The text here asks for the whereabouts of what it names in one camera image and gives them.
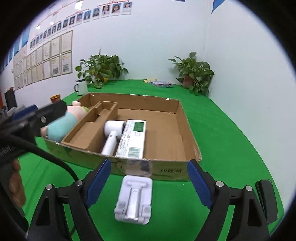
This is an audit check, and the black rectangular case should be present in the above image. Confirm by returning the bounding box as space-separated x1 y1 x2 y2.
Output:
255 179 278 225

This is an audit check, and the pig plush toy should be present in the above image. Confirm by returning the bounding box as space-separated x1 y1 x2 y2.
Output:
41 101 89 142

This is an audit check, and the white medicine box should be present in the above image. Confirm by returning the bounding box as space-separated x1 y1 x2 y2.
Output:
115 120 147 159

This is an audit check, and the green table cloth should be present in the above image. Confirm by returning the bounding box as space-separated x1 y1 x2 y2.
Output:
20 80 271 240

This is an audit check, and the white enamel mug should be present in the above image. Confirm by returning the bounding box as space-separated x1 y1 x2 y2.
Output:
74 79 88 96

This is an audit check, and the colourful packet on table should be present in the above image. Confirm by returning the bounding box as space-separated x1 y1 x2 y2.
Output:
143 79 173 88

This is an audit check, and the brown cardboard box tray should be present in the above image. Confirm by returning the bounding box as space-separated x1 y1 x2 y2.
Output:
44 93 202 181

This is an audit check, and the potted plant left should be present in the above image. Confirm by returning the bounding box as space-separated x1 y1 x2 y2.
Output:
75 52 128 89

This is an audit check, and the white folding phone stand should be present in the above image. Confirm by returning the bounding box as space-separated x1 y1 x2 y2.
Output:
114 175 152 225

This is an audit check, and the potted plant right corner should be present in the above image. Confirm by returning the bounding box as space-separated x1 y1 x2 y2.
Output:
169 52 215 96

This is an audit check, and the white hair dryer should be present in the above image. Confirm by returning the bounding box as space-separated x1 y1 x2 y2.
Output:
101 120 126 156

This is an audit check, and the person's hand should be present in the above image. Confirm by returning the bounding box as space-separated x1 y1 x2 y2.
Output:
9 159 26 208

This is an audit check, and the black cable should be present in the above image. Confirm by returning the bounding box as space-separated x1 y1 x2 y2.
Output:
0 135 79 183

